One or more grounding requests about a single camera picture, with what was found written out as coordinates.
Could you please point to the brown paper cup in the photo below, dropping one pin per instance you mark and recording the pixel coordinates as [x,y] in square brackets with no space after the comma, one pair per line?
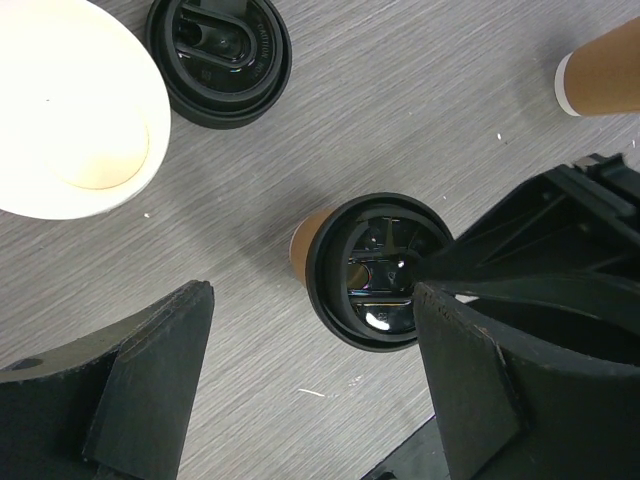
[602,76]
[301,241]

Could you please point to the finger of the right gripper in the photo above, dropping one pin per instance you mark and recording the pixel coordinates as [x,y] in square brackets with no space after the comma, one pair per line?
[582,217]
[593,314]

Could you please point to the stack of black lids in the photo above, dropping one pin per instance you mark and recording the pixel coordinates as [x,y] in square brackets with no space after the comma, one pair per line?
[224,63]

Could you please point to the stack of paper cups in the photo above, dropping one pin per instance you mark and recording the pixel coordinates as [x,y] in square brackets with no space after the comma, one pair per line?
[85,114]

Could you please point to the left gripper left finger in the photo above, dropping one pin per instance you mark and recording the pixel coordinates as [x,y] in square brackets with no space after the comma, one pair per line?
[114,404]

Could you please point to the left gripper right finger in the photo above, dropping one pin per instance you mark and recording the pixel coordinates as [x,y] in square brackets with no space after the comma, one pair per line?
[528,393]

